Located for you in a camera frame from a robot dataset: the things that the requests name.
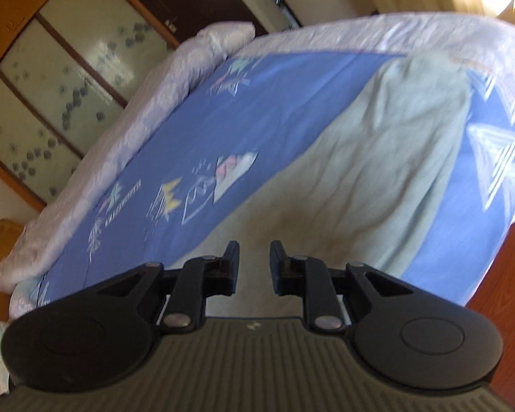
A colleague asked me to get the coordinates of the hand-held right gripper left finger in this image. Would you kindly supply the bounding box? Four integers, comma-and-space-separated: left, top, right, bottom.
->
96, 240, 241, 332

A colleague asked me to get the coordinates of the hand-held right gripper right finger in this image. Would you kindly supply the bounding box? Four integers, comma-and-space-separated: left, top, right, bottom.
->
270, 240, 413, 332

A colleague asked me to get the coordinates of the blue printed blanket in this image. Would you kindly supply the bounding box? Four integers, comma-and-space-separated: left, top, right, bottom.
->
34, 49, 515, 310

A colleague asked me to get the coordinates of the white quilt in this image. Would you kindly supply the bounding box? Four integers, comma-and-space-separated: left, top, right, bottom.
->
0, 11, 515, 289

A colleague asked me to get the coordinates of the wooden nightstand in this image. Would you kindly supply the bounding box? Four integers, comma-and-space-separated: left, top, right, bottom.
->
0, 219, 27, 285

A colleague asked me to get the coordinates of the floral pillow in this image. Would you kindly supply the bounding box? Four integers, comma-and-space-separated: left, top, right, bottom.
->
0, 279, 41, 396

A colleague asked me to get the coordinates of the wooden wardrobe with glass doors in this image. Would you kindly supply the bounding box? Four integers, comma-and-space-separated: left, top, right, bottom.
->
0, 0, 182, 212

